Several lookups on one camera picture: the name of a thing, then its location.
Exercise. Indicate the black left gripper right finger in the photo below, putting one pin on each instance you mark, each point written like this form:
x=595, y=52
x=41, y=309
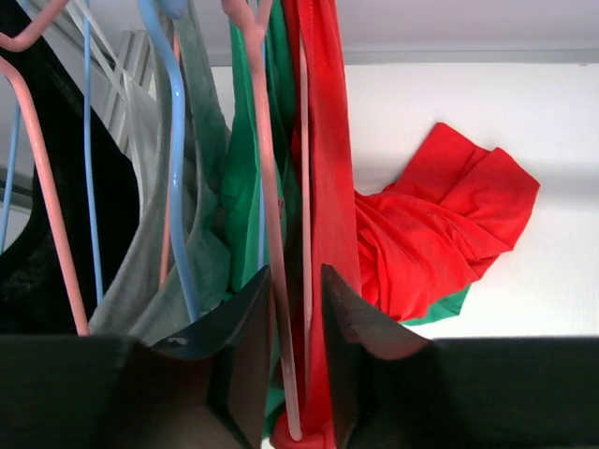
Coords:
x=368, y=356

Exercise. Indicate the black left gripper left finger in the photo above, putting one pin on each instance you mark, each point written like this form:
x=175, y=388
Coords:
x=206, y=385

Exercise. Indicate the pink plastic hanger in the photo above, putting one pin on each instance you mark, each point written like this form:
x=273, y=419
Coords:
x=276, y=196

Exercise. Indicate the red tank top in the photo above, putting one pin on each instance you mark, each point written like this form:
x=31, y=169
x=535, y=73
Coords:
x=411, y=250

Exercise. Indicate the green tank top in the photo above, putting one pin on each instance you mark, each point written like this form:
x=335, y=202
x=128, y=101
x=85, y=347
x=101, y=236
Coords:
x=242, y=189

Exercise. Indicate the blue hanger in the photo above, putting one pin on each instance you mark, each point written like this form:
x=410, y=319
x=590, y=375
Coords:
x=151, y=21
x=12, y=156
x=88, y=160

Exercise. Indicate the grey tank top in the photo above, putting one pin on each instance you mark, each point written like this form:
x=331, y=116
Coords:
x=145, y=300

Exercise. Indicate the black tank top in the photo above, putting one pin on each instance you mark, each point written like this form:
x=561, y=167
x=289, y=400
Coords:
x=33, y=293

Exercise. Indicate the blue hanger under black top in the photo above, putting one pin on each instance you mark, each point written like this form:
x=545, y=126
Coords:
x=12, y=156

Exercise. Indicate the pink hanger under grey top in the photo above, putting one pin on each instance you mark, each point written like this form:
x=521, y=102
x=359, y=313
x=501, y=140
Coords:
x=23, y=41

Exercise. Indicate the blue hanger under white top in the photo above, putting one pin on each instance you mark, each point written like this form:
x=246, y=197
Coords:
x=88, y=160

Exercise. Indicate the left aluminium frame post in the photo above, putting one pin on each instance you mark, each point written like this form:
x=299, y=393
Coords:
x=126, y=79

